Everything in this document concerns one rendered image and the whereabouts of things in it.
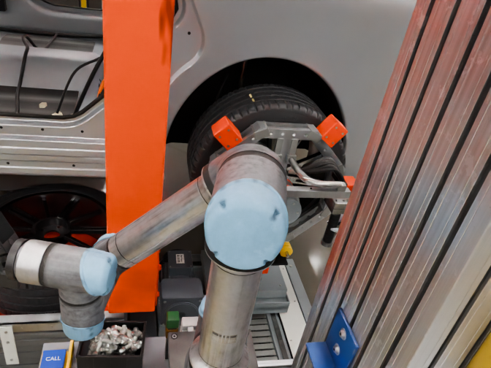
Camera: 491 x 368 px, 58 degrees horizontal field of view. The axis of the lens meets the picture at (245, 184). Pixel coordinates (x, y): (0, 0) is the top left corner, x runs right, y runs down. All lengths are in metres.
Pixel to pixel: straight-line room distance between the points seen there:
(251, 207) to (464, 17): 0.32
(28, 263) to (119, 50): 0.56
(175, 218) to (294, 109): 0.98
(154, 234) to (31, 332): 1.12
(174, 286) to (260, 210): 1.35
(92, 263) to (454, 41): 0.61
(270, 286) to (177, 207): 1.48
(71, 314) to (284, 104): 1.12
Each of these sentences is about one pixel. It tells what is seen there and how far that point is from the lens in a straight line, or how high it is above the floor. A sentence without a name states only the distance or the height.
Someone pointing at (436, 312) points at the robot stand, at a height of 1.45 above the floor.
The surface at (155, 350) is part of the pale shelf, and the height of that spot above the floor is 0.45.
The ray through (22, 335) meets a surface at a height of 0.33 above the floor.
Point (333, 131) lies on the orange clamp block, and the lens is 1.69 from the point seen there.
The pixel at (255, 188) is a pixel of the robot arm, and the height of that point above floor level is 1.46.
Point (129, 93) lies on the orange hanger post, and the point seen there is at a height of 1.34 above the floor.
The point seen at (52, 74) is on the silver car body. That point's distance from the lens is 2.59.
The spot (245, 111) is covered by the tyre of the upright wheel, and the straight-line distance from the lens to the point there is 1.66.
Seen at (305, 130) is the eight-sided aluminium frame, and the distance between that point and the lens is 1.65.
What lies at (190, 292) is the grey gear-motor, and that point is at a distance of 1.89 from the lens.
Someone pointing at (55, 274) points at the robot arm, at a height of 1.23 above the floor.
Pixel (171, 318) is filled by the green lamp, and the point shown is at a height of 0.66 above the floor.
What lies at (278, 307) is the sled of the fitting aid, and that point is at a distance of 2.28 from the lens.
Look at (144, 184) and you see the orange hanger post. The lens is 1.30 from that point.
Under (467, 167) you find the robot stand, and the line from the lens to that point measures 0.49.
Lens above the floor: 1.79
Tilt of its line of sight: 32 degrees down
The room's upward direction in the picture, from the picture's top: 10 degrees clockwise
